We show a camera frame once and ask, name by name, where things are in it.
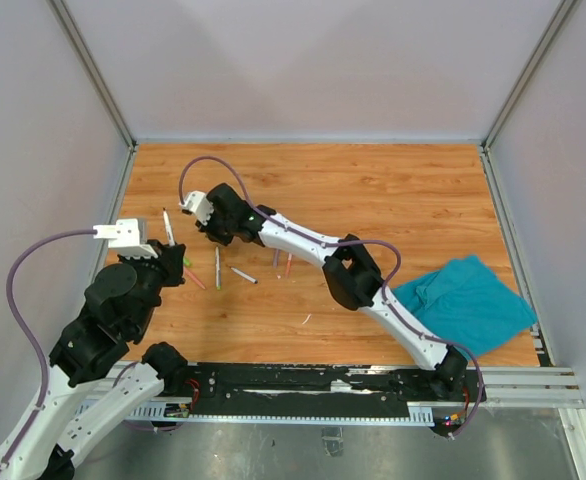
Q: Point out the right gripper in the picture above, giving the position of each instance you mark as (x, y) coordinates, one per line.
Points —
(208, 229)

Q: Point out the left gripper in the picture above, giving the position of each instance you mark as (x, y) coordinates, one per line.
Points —
(170, 259)

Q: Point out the white pen green tip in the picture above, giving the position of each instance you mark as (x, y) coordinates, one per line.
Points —
(168, 228)

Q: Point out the orange pen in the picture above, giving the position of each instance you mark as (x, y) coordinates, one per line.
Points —
(288, 265)

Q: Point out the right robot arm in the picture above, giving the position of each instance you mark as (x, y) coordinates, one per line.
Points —
(351, 274)

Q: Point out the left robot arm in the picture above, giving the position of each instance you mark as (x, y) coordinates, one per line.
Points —
(52, 438)

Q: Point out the pink pen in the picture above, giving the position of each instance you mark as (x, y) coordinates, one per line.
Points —
(190, 275)

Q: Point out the white grey pen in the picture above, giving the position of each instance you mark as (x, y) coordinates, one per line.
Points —
(244, 275)

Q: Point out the teal cloth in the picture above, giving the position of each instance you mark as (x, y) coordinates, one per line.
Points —
(466, 303)

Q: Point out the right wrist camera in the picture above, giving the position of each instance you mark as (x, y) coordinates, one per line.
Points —
(196, 203)

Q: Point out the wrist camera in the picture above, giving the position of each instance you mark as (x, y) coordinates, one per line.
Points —
(127, 237)
(196, 203)

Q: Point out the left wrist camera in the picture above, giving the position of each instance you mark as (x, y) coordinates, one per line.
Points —
(127, 237)

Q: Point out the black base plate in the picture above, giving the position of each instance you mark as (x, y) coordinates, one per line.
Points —
(295, 391)

